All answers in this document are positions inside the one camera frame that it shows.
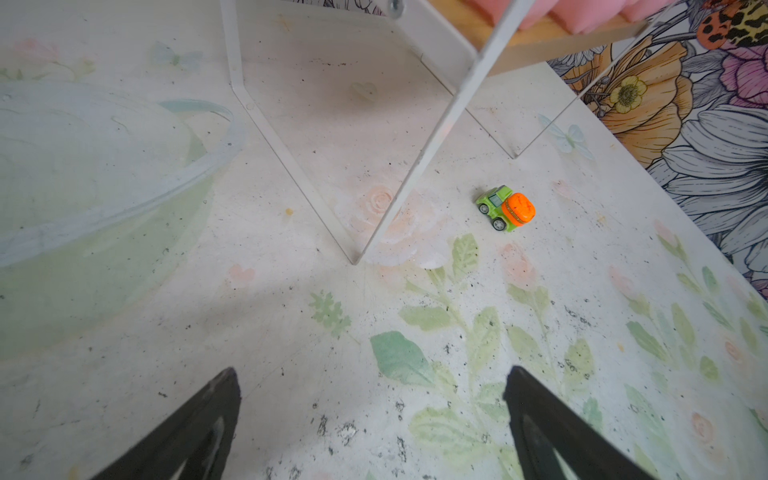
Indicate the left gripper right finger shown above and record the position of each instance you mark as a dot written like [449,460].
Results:
[548,436]

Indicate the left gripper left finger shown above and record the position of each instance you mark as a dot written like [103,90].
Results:
[194,442]

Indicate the green orange toy car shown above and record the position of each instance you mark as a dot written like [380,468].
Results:
[505,208]

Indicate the wooden two-tier shelf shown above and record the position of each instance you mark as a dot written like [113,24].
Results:
[461,50]

